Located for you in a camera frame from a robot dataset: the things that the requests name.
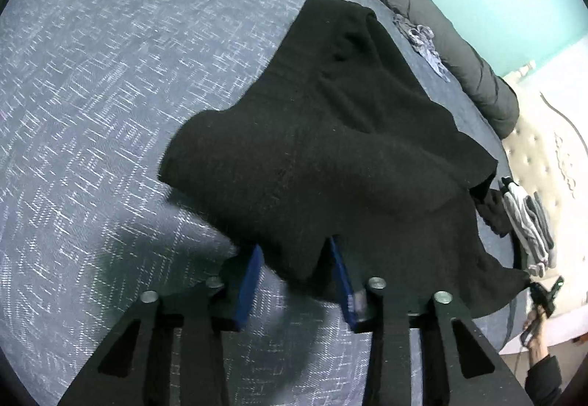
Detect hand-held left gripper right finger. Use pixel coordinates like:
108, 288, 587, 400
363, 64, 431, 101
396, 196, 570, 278
327, 237, 524, 406

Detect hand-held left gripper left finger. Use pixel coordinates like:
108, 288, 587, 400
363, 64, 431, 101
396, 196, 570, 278
57, 243, 265, 406

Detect black sweater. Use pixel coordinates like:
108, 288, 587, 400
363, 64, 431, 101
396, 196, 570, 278
158, 0, 531, 319

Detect stack of folded clothes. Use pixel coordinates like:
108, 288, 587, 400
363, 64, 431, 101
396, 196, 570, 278
501, 178, 547, 277

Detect person's right hand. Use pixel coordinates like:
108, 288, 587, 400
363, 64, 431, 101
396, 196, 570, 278
525, 309, 553, 365

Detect grey folded garment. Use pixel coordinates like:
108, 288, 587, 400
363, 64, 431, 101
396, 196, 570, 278
524, 195, 559, 269

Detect cream tufted headboard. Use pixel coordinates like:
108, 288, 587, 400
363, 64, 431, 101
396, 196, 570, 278
498, 33, 588, 356

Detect bed with blue-grey sheet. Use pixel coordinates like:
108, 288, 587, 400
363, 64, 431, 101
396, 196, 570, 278
0, 0, 522, 406

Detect small blue-grey garment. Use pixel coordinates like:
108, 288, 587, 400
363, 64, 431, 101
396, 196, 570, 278
392, 14, 453, 82

